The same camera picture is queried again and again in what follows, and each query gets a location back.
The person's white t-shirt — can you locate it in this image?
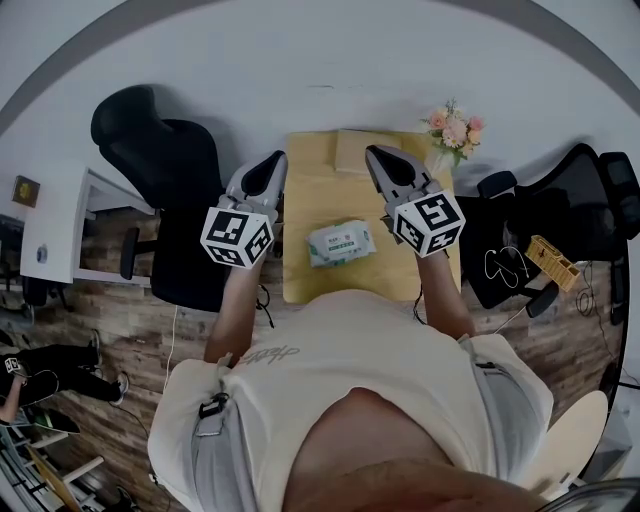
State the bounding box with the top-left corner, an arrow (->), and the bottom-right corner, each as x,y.
146,289 -> 555,512

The pink flower bouquet in vase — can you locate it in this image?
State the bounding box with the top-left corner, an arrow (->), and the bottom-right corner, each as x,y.
419,97 -> 487,174

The person's left forearm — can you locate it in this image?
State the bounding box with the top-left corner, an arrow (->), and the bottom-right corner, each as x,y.
203,258 -> 267,367

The yellow tablecloth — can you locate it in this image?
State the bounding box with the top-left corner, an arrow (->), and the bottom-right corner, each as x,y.
281,130 -> 462,305

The person's neck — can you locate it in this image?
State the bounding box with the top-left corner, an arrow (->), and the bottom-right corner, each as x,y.
293,386 -> 551,512

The black strap clip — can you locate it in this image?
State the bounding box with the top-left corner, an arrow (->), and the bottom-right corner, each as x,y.
198,392 -> 230,420

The person's right forearm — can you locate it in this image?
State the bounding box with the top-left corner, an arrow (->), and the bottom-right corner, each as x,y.
414,251 -> 477,342

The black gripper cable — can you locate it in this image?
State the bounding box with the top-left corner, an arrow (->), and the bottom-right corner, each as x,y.
255,283 -> 276,330
411,282 -> 427,326

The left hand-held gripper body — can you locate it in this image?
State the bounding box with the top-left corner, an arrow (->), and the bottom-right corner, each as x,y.
199,191 -> 280,270

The wooden rack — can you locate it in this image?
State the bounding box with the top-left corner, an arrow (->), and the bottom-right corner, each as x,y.
0,424 -> 107,512

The white desk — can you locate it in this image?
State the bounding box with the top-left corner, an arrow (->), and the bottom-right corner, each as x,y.
19,166 -> 157,289

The grey shoulder strap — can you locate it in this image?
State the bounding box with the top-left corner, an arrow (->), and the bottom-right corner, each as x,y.
459,335 -> 532,479
191,390 -> 257,512

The yellow slotted organizer box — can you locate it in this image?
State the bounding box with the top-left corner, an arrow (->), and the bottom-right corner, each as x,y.
524,234 -> 582,293

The cream round stool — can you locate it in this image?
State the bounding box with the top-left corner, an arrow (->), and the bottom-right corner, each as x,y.
533,389 -> 610,494

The small brown framed picture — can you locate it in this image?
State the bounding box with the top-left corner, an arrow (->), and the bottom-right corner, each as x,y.
11,174 -> 42,209

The white green wet wipes pack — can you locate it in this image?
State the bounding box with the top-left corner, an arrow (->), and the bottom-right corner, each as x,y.
305,219 -> 378,269

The thin white floor cable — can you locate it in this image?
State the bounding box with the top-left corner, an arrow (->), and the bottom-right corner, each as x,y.
162,303 -> 180,394

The black mesh office chair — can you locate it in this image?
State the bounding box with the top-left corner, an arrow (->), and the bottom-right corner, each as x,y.
453,142 -> 640,319

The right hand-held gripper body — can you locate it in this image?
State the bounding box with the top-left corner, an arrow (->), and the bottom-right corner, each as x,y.
381,176 -> 467,260

